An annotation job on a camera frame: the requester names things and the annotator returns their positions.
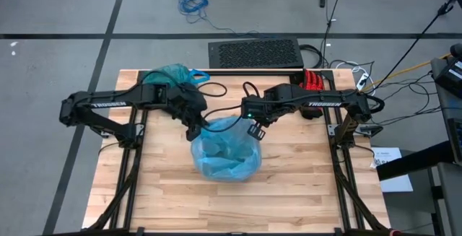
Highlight black perforated computer case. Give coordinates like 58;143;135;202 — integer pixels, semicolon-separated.
208;36;305;70

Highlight blue coiled cable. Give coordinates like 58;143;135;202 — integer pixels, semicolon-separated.
164;0;211;25

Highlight black aluminium table frame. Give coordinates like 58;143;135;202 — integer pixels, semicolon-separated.
86;69;391;236

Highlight yellow floor cable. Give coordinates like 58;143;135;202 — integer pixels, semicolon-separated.
362;53;453;93

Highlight black bar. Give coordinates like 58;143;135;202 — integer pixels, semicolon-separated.
375;141;456;182

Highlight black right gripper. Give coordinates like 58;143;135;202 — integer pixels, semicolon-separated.
240;97;281;141

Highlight black coiled cable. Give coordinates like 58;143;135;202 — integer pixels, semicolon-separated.
358;92;386;115

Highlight black tripod pole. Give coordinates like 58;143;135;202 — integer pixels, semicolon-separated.
374;0;462;86

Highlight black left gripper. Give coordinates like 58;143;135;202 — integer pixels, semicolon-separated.
158;83;211;142

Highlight white power strip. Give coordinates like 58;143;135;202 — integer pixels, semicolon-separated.
355;71;370;92

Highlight grey desk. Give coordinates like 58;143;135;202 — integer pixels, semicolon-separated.
428;43;462;236

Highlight teal trash bag blue handles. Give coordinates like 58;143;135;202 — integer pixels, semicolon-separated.
143;63;212;89

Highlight white paper sheet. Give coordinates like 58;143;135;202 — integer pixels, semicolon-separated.
370;146;415;194

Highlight light blue trash bag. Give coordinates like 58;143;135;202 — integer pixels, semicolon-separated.
190;115;263;183

